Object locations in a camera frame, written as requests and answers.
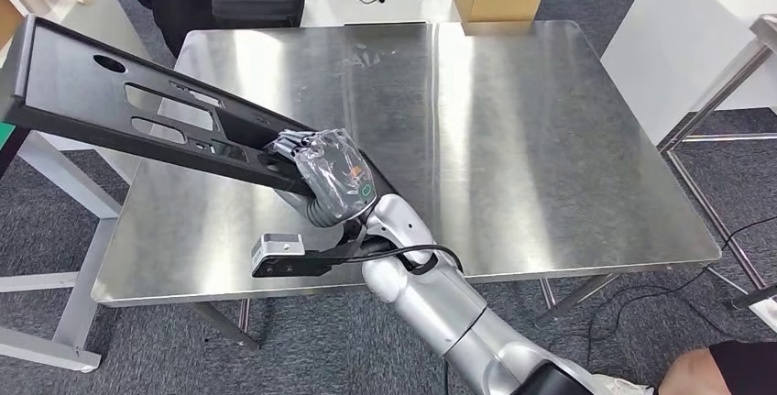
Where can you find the black carrying case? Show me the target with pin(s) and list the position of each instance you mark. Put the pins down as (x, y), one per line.
(258, 3)

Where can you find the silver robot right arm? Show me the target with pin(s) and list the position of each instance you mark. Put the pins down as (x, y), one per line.
(437, 307)

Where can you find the steel side table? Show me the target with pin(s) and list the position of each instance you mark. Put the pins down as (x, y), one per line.
(766, 31)

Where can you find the plain cardboard box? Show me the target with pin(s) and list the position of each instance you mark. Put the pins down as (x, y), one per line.
(9, 19)

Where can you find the person behind workbench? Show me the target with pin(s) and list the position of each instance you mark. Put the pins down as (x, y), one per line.
(182, 10)

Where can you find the stainless steel workbench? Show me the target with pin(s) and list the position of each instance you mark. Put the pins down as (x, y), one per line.
(516, 155)

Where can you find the black plastic panel part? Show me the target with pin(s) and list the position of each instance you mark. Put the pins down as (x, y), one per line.
(67, 76)

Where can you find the white panel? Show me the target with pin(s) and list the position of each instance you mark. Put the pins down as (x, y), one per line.
(680, 34)

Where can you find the seated person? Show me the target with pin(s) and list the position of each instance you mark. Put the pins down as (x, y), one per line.
(740, 368)

